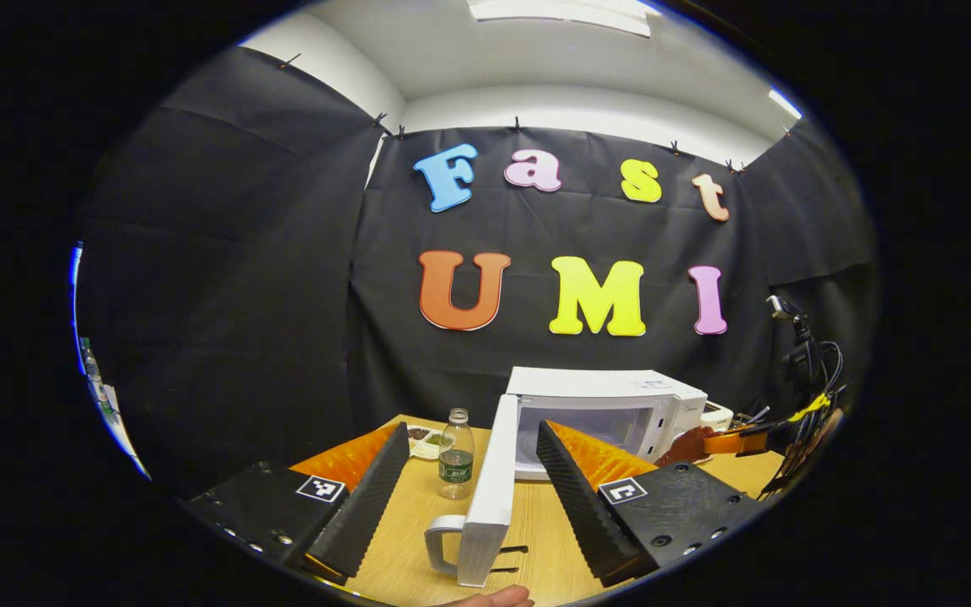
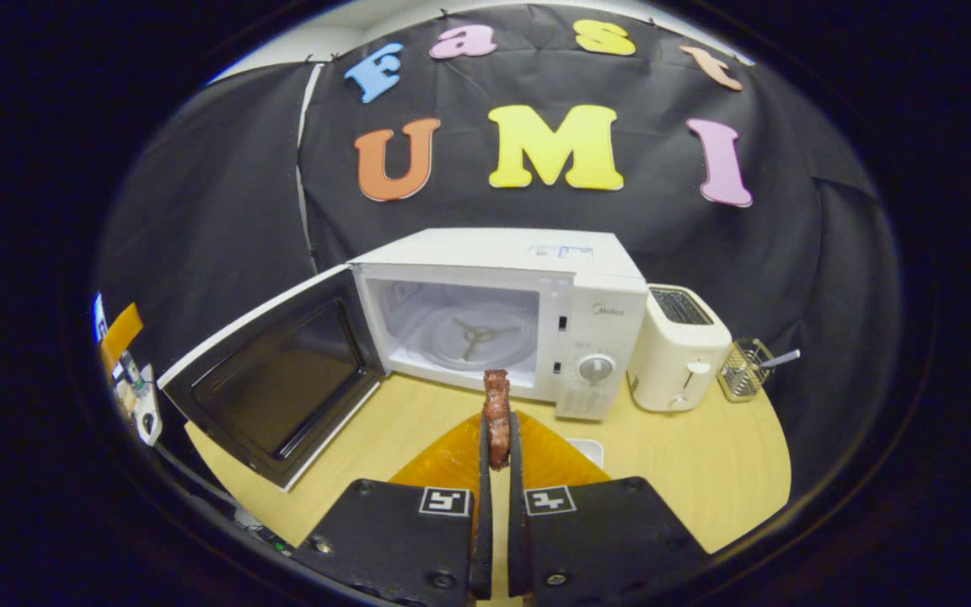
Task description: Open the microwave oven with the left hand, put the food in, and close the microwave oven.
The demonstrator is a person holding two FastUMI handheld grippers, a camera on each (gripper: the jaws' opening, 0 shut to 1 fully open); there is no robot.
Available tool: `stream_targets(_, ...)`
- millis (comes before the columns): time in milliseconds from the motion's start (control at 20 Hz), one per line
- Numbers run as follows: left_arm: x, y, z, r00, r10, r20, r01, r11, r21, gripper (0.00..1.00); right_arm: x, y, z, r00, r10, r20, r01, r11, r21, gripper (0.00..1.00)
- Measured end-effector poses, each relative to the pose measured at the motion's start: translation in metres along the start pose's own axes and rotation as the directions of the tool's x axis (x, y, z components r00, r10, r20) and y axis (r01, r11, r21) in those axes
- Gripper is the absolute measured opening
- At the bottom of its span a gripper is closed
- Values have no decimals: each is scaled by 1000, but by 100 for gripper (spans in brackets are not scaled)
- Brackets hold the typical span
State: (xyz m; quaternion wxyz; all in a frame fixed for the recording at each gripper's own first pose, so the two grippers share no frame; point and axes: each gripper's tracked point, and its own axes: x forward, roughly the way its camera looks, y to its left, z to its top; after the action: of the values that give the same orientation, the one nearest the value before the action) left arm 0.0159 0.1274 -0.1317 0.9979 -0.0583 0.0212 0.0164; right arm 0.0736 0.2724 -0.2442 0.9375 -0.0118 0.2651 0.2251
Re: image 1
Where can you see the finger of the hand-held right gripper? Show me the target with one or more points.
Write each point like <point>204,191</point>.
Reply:
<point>738,441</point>

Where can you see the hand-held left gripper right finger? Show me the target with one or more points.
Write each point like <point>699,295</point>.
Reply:
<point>582,506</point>

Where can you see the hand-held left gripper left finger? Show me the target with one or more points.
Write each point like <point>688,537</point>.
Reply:
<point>367,506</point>

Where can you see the red meat piece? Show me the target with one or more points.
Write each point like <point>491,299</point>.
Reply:
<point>688,445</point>

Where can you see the white microwave oven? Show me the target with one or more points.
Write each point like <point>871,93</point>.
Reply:
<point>595,384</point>

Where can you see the cream toaster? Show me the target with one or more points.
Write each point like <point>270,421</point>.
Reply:
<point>717,416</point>

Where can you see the white divided snack dish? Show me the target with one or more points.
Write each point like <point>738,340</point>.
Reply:
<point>425,438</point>

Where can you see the clear plastic water bottle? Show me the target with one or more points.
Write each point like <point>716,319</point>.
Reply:
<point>456,464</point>

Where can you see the black backdrop cloth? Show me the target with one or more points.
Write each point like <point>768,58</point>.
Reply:
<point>224,295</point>

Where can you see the small ceiling light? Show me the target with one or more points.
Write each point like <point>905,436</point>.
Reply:
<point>785,104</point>

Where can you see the large ceiling light panel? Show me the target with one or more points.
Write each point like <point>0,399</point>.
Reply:
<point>561,13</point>

